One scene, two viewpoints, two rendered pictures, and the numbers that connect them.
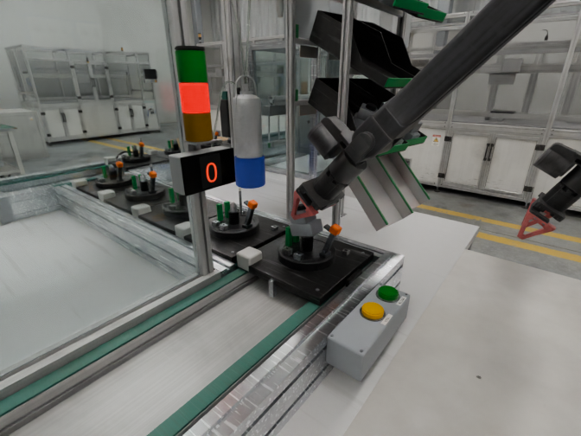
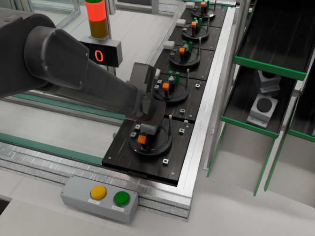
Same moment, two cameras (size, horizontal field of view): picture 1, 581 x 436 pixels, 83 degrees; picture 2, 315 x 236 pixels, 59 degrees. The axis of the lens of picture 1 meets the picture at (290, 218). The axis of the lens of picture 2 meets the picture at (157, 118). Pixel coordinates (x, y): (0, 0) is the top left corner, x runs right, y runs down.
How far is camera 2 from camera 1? 0.83 m
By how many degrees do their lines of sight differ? 59
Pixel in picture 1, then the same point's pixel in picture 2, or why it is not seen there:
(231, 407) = (21, 152)
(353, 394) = (70, 208)
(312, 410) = (57, 191)
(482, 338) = not seen: outside the picture
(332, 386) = not seen: hidden behind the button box
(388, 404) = (67, 226)
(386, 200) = (254, 165)
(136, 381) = (45, 121)
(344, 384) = not seen: hidden behind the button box
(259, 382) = (36, 157)
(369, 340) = (71, 195)
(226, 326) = (86, 133)
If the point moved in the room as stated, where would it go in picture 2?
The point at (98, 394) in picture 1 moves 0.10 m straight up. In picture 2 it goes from (37, 114) to (29, 94)
